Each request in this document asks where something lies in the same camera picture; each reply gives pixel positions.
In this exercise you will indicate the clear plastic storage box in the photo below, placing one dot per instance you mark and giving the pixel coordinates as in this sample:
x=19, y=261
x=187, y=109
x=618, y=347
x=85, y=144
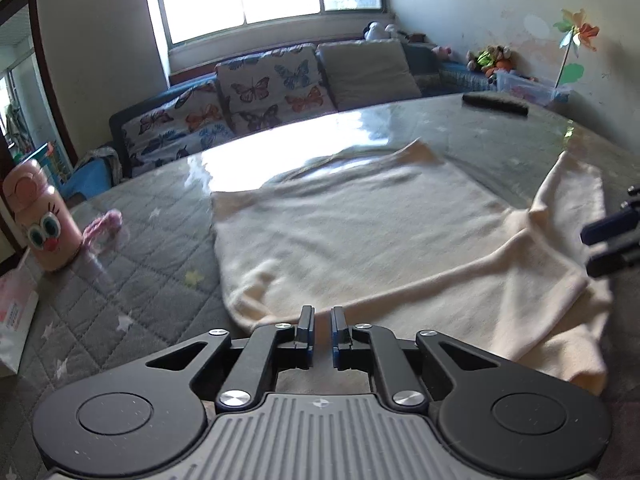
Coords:
x=530, y=89

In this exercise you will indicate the white and black plush toy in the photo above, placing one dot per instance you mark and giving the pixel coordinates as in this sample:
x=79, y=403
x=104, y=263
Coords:
x=380, y=31

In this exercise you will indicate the pink plush toy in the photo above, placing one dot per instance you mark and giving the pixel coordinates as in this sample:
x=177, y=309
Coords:
x=442, y=51

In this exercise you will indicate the brown door frame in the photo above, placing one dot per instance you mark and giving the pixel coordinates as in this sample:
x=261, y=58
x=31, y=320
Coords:
x=47, y=75

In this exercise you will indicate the grey sofa cushion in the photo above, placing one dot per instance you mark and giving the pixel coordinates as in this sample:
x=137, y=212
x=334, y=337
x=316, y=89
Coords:
x=367, y=72

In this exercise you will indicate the cream knit sweater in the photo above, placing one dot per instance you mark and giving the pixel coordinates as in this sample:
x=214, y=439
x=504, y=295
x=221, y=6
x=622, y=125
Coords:
x=380, y=230

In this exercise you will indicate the small butterfly print cushion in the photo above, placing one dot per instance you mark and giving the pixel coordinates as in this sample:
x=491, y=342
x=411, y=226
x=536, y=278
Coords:
x=175, y=127

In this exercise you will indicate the pink cartoon water bottle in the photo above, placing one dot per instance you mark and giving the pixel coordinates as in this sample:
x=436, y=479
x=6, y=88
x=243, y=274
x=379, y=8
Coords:
x=42, y=220

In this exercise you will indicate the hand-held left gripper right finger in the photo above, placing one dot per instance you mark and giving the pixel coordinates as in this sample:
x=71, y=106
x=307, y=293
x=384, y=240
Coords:
x=338, y=335

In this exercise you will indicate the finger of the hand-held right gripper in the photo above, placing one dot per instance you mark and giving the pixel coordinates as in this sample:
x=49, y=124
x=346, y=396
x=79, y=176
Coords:
x=612, y=260
x=607, y=226

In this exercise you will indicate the white and pink packet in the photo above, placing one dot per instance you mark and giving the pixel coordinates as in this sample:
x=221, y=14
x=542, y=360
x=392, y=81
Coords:
x=14, y=320

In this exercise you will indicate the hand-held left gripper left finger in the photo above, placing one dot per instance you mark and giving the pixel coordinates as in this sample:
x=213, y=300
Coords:
x=306, y=332

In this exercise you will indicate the black remote control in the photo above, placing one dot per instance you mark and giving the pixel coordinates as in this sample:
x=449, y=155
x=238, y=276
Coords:
x=495, y=103

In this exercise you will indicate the colourful pinwheel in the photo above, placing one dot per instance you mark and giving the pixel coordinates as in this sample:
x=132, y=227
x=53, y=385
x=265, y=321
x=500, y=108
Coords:
x=577, y=30

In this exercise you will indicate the orange and green plush toy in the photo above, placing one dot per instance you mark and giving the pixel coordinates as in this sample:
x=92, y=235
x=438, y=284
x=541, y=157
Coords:
x=490, y=58

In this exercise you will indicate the dark blue sofa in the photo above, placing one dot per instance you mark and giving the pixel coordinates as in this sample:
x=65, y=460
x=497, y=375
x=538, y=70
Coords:
x=425, y=60

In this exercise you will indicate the large butterfly print cushion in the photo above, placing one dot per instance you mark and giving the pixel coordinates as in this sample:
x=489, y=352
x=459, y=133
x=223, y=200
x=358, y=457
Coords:
x=272, y=90

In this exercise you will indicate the blue cloth on chair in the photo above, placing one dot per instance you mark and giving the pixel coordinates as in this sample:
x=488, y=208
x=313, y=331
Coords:
x=92, y=177

